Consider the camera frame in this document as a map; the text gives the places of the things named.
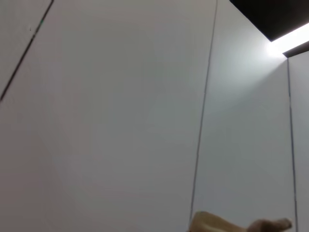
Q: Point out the khaki canvas food bag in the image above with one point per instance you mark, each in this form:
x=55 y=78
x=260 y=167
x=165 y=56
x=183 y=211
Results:
x=217 y=223

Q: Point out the ceiling light strip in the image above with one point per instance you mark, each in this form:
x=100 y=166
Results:
x=287 y=39

